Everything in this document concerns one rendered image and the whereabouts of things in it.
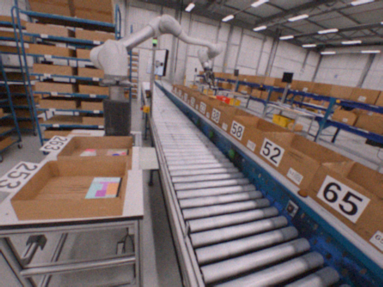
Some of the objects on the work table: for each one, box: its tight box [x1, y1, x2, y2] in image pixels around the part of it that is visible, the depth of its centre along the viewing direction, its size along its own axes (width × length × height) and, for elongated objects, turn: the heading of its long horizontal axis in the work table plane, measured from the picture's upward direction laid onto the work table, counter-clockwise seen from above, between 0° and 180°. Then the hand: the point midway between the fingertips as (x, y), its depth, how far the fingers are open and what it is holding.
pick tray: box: [10, 160, 128, 221], centre depth 70 cm, size 28×38×10 cm
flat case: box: [106, 149, 129, 155], centre depth 105 cm, size 14×19×2 cm
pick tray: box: [56, 136, 133, 170], centre depth 100 cm, size 28×38×10 cm
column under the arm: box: [103, 97, 136, 146], centre depth 125 cm, size 26×26×33 cm
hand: (211, 85), depth 185 cm, fingers open, 5 cm apart
